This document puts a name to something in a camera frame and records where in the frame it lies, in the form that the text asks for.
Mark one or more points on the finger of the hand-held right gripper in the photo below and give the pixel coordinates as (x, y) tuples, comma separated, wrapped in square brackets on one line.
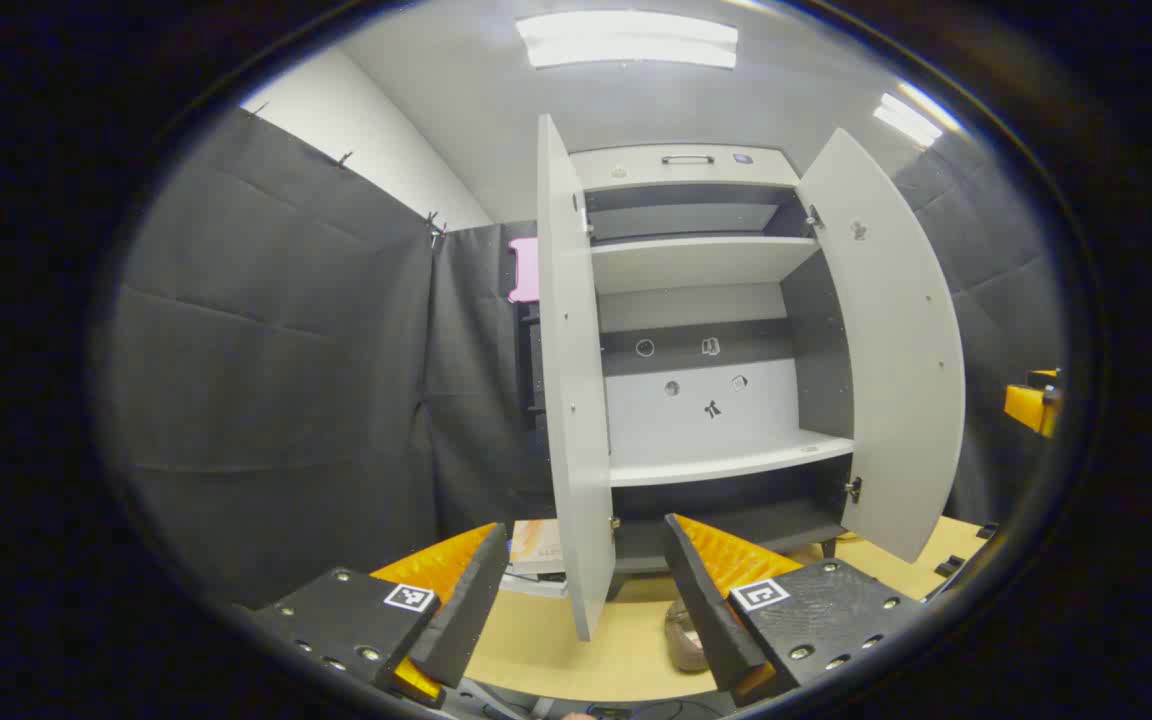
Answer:
[(1031, 405)]

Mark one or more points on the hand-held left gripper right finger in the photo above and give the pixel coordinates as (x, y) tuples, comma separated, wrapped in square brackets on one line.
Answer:
[(711, 610)]

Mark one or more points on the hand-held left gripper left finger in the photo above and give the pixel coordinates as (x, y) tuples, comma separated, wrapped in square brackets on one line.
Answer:
[(466, 620)]

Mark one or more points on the brown fuzzy shoe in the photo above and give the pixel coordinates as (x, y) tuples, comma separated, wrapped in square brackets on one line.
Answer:
[(684, 640)]

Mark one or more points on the grey cabinet door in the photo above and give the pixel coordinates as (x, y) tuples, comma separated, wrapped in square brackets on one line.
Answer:
[(576, 420), (896, 350)]

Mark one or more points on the grey shoe cabinet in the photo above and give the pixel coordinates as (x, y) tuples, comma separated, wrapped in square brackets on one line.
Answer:
[(696, 265)]

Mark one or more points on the white orange box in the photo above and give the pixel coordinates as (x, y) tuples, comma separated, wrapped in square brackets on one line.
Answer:
[(536, 545)]

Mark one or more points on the black backdrop cloth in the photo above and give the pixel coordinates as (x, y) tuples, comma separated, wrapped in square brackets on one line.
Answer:
[(286, 400)]

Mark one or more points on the small ceiling light panel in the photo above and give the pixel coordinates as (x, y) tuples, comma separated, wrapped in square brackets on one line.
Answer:
[(906, 120)]

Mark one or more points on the large ceiling light panel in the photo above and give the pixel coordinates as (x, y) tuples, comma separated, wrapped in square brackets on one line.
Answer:
[(626, 40)]

